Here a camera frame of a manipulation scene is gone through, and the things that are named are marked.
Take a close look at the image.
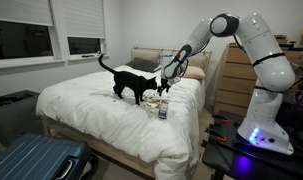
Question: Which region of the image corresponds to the blue hard suitcase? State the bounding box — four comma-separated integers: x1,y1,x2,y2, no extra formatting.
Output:
0,133,98,180

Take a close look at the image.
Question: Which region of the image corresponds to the wooden dresser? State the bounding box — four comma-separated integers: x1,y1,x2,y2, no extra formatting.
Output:
213,44,257,116

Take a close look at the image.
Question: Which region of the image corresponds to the dark grey ottoman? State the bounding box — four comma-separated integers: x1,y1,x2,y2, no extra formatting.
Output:
0,90,44,147

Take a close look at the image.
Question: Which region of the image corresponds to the dark grey pillow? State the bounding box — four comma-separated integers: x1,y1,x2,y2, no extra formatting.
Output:
127,59,159,73

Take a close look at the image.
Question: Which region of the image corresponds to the black cat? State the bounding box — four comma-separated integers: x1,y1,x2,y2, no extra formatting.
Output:
98,54,157,105

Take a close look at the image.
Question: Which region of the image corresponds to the pink pillow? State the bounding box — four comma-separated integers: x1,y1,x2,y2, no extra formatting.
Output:
183,66,205,80

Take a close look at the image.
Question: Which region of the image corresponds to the orange handled clamp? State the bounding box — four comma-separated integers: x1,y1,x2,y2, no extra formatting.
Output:
211,114,230,123

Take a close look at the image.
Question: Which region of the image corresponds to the black clamp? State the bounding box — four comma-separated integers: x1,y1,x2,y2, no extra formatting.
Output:
205,127,227,142

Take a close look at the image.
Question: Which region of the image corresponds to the white window blind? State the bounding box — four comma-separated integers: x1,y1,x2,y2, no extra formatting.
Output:
62,0,105,38
0,0,53,26

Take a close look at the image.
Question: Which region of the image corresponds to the black robot table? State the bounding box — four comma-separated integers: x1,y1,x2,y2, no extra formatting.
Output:
202,111,303,180

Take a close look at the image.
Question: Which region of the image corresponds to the white quilted duvet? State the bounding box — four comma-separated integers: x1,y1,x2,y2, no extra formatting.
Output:
35,64,206,180

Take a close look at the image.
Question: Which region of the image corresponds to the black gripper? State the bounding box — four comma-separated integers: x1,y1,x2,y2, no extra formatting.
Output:
157,79,170,95

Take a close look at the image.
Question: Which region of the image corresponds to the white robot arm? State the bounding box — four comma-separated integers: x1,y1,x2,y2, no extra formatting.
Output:
157,13,295,155

